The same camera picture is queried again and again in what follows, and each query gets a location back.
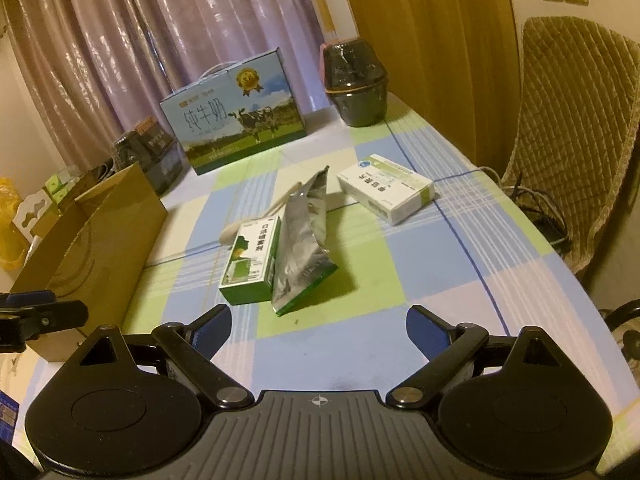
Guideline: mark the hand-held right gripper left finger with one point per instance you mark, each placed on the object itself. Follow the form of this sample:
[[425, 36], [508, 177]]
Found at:
[[212, 332]]

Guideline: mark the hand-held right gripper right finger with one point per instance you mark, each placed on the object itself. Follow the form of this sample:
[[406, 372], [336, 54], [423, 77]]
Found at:
[[425, 332]]

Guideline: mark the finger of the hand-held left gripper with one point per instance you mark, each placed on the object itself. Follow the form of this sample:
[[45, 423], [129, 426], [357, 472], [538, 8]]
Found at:
[[55, 316], [30, 297]]

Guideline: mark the green white medicine box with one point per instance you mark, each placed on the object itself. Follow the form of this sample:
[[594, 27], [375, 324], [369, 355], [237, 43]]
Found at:
[[250, 260]]

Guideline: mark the white plastic spoon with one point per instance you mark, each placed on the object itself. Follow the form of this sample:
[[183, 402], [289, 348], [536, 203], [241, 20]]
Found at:
[[235, 234]]

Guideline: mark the silver foil bag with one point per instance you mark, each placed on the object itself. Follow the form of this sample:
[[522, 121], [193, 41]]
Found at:
[[300, 240]]

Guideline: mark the desktop with checked tablecloth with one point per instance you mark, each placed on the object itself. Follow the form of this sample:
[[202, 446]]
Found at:
[[400, 270]]

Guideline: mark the yellow plastic bag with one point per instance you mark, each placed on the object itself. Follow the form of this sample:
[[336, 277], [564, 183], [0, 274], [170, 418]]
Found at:
[[10, 230]]

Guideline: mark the white carved chair back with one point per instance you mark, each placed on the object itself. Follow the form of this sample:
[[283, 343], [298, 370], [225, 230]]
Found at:
[[47, 205]]

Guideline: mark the printed brown cardboard box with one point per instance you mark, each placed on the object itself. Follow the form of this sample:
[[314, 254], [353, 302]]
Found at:
[[75, 210]]

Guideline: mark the blue printed box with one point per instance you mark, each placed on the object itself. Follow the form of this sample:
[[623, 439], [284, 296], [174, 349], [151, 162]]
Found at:
[[7, 412]]

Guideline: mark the green tissue pack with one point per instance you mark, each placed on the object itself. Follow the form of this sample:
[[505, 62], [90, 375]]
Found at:
[[65, 182]]

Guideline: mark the black fan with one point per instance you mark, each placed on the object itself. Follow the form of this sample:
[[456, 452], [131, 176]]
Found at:
[[620, 317]]

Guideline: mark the dark box with orange label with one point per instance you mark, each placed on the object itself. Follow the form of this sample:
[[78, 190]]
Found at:
[[152, 137]]

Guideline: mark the milk carton gift box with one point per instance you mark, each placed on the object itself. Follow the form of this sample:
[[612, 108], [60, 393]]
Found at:
[[225, 125]]

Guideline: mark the chair with quilted cover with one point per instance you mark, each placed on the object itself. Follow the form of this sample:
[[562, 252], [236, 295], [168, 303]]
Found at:
[[575, 135]]

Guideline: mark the purple curtain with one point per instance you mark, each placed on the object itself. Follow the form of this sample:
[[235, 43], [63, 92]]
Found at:
[[150, 35]]

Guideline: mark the wooden door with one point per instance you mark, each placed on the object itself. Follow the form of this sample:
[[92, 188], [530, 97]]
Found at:
[[425, 35]]

